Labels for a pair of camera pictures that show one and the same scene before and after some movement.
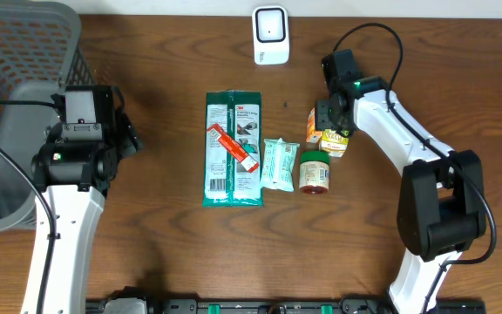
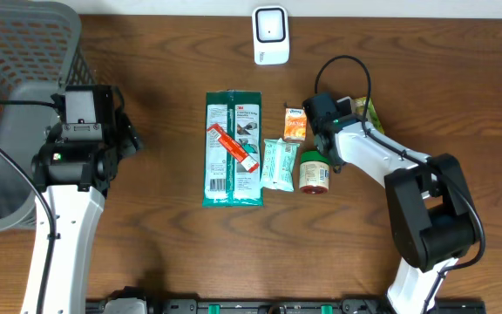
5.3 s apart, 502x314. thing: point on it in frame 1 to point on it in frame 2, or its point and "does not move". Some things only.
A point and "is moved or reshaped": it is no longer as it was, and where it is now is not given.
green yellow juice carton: [333, 143] is moved or reshaped
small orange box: [312, 134] is moved or reshaped
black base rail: [272, 306] does not move
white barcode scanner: [270, 26] does not move
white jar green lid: [315, 172] does not move
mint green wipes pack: [279, 165] does not move
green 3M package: [234, 174] does not move
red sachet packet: [234, 148] does not move
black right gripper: [323, 119] to [334, 159]
